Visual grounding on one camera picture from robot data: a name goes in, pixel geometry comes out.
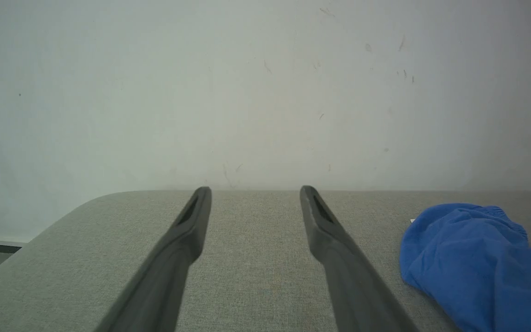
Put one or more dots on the blue shorts with white waistband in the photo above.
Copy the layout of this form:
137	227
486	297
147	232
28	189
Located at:
477	263

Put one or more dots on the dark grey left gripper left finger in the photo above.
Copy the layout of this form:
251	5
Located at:
173	258

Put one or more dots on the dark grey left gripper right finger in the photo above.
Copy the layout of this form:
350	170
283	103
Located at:
344	263

